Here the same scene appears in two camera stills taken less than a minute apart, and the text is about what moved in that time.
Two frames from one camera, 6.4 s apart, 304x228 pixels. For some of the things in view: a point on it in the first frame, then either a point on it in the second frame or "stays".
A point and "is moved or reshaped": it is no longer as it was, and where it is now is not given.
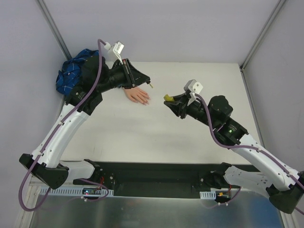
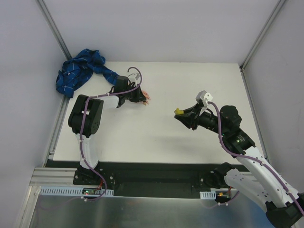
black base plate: [133, 179] stays
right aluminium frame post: [279, 5] stays
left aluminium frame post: [51, 23] stays
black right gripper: [183, 106] → [194, 116]
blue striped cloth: [67, 77] stays
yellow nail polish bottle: [166, 98] is moved or reshaped
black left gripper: [128, 73] → [138, 94]
